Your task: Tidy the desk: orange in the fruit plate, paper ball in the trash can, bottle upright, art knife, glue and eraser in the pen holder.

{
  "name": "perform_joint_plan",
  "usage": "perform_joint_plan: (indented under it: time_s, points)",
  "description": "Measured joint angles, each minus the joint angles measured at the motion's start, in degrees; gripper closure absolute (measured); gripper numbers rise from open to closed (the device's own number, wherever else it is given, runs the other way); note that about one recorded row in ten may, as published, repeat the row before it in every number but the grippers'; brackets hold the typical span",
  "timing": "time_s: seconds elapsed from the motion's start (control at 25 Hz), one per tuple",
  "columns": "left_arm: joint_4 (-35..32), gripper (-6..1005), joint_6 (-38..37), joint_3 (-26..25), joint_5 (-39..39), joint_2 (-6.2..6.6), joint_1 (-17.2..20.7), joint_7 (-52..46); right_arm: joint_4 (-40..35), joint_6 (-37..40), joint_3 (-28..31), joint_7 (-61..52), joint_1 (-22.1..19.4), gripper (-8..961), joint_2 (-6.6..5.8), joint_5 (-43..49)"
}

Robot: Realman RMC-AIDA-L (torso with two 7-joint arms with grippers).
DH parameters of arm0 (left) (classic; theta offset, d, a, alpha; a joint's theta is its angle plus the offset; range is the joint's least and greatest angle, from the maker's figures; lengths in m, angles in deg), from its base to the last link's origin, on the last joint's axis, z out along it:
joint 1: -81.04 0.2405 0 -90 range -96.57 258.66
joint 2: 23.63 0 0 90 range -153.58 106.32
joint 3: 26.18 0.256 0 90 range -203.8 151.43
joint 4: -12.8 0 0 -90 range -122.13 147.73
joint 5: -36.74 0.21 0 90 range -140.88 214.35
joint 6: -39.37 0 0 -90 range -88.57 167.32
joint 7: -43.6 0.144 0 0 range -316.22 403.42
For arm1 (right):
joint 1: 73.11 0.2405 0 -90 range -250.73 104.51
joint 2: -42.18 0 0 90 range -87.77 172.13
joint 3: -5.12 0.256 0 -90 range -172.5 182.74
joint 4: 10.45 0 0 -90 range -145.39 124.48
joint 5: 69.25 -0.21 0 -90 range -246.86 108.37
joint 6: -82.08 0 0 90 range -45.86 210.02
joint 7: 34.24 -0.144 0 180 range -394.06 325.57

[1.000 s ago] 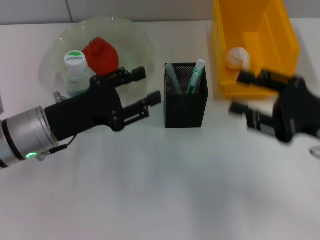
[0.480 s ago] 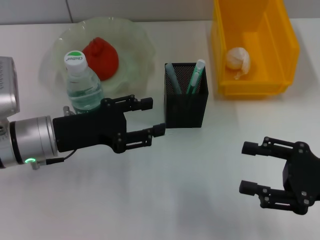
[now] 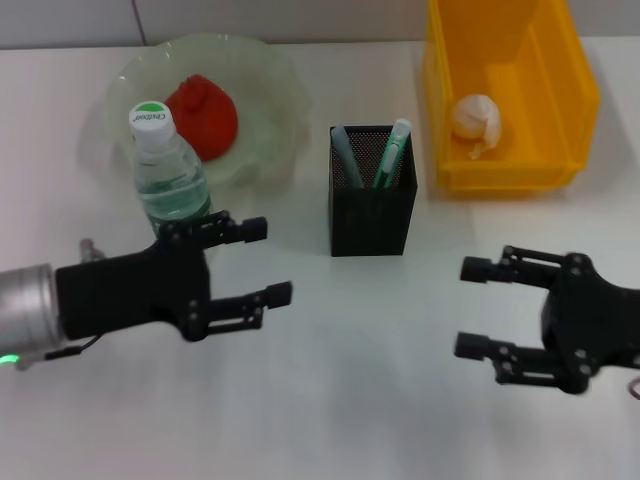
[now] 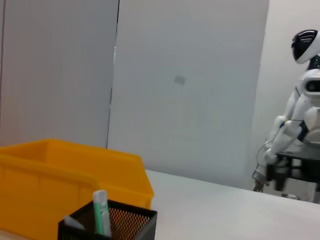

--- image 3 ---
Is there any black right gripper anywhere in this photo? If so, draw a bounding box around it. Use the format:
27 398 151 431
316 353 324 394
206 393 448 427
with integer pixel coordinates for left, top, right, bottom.
453 244 640 395

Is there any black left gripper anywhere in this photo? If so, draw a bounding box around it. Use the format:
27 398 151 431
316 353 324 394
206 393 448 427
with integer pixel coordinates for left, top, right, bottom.
54 210 294 344

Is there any clear water bottle green label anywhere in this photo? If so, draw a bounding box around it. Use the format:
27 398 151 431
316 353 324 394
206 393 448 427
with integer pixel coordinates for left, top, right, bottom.
128 99 216 241

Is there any red object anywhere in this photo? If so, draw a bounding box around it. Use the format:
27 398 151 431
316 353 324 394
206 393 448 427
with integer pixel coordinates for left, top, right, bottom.
163 73 239 164

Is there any grey marker pen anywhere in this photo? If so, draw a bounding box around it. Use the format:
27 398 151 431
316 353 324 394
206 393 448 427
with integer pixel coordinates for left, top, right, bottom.
330 124 366 190

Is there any green utility knife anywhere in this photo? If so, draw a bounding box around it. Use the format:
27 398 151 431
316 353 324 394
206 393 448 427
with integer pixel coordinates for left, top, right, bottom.
371 118 412 190

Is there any white paper ball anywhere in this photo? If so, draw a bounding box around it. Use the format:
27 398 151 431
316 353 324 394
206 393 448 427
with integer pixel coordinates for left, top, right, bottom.
450 93 502 161

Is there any black mesh pen holder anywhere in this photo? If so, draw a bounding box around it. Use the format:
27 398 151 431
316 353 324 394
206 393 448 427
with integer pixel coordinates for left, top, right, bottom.
328 124 419 258

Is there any wavy green glass fruit plate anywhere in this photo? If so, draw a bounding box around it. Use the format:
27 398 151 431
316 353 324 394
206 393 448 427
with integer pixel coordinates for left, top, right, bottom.
102 31 314 192

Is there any yellow plastic bin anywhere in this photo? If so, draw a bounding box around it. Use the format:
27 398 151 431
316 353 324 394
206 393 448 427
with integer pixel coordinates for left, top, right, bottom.
418 0 601 200

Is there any left gripper cable with plug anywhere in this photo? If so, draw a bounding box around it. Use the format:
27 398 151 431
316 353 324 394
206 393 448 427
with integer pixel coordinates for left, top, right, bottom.
44 238 109 362

